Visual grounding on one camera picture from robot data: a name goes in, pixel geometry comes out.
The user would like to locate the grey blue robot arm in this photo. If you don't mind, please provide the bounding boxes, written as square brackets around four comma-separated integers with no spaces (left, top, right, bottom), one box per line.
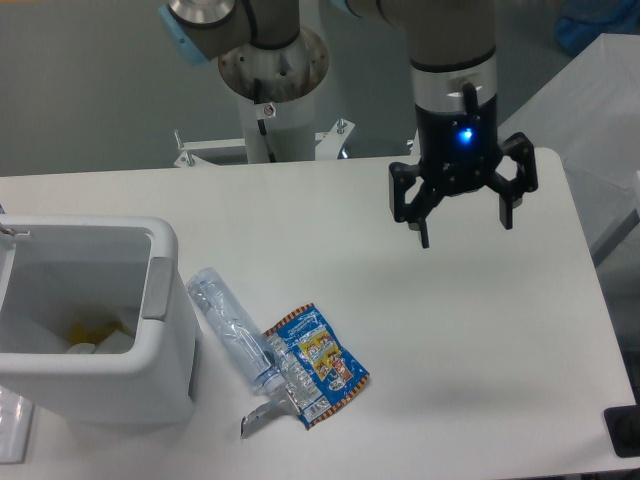
[159,1,538,242]

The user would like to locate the blue snack wrapper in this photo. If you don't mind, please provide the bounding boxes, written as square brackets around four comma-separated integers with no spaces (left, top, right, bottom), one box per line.
[240,303,370,438]

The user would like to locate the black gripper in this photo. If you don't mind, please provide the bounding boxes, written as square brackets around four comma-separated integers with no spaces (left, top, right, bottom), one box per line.
[389,97,538,249]

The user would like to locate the white covered side table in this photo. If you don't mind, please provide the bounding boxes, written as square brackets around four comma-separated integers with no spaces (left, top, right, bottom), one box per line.
[499,34,639,263]

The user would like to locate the crushed clear plastic bottle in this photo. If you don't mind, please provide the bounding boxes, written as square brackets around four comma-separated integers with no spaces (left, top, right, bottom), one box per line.
[186,268,285,396]

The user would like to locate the white plastic trash can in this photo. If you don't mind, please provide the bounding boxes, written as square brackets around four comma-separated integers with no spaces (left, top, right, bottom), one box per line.
[1,215,200,424]

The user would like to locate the blue object in background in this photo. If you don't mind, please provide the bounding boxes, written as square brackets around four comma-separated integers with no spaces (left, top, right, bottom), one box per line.
[554,0,639,57]

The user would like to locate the black device at table edge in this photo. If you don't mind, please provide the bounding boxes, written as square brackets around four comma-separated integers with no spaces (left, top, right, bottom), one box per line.
[604,405,639,458]

